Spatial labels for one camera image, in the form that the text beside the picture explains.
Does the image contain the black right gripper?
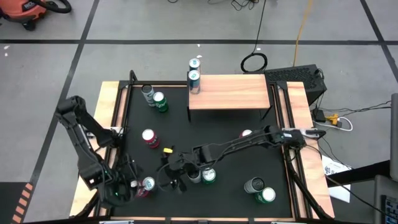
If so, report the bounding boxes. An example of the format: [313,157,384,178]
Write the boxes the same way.
[161,151,200,192]

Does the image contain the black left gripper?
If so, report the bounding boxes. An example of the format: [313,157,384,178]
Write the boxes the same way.
[108,155,141,206]

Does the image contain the green Sprite can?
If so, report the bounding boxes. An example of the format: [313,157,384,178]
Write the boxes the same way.
[152,91,170,113]
[201,167,218,185]
[254,186,277,205]

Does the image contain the black orange striped floor mat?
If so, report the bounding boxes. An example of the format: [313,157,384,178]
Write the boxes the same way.
[0,182,34,224]

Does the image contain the black power adapter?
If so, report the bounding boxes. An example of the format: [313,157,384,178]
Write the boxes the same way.
[312,107,326,123]

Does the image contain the black computer tower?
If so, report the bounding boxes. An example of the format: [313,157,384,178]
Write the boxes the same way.
[263,63,328,106]

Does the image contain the white paper sheet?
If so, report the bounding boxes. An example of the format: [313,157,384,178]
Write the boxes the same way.
[321,154,353,203]

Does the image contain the yellow plug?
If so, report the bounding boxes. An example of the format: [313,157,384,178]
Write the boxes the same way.
[325,113,340,126]

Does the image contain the black desk bar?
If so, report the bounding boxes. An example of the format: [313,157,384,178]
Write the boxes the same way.
[326,159,391,188]

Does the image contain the orange shop vacuum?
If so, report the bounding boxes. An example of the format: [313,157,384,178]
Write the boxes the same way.
[0,0,48,32]

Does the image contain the grey desk device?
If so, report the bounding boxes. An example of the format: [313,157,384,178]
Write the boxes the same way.
[374,174,398,224]

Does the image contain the black coiled cable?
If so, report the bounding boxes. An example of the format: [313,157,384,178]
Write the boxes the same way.
[240,0,269,74]

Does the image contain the black vacuum hose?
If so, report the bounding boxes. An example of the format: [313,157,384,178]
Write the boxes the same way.
[30,0,73,15]

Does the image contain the white cable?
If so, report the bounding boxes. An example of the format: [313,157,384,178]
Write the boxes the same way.
[323,116,354,132]

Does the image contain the black floor cables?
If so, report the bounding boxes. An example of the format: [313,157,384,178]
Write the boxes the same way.
[323,99,392,114]

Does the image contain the yellow cable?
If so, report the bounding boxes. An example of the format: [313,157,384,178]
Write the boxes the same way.
[292,0,313,59]

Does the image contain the grey post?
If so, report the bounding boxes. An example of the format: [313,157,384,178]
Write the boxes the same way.
[390,92,398,182]

